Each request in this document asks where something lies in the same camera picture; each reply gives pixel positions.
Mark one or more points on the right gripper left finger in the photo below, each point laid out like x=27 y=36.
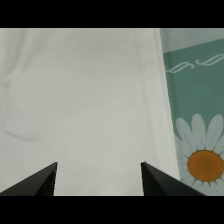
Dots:
x=40 y=184

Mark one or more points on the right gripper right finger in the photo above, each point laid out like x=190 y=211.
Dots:
x=159 y=183

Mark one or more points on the white T-shirt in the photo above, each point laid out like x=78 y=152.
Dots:
x=86 y=106

